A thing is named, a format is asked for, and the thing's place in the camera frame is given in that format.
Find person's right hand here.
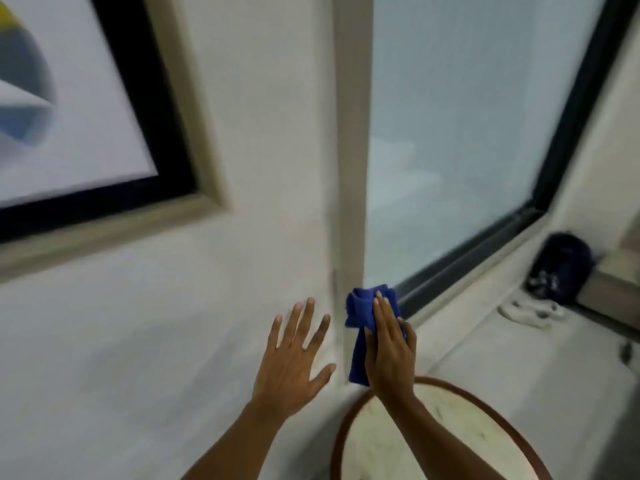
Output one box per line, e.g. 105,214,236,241
363,290,419,401

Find person's left hand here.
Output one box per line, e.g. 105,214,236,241
251,297,337,421

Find blue cleaning cloth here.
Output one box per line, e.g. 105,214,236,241
343,284,407,387

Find person's right forearm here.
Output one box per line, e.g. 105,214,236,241
382,391,507,480

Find person's left forearm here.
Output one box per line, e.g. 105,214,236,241
181,399,288,480

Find round wood rimmed marble table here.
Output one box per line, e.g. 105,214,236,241
330,376,552,480

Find white slippers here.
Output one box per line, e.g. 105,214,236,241
497,294,569,331

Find dark blue bag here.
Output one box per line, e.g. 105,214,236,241
524,232,597,303

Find black framed glass window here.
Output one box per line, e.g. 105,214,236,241
364,0,640,321

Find beige upholstered furniture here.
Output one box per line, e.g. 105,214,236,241
575,215,640,341

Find framed wall picture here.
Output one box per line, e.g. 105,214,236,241
0,0,232,286

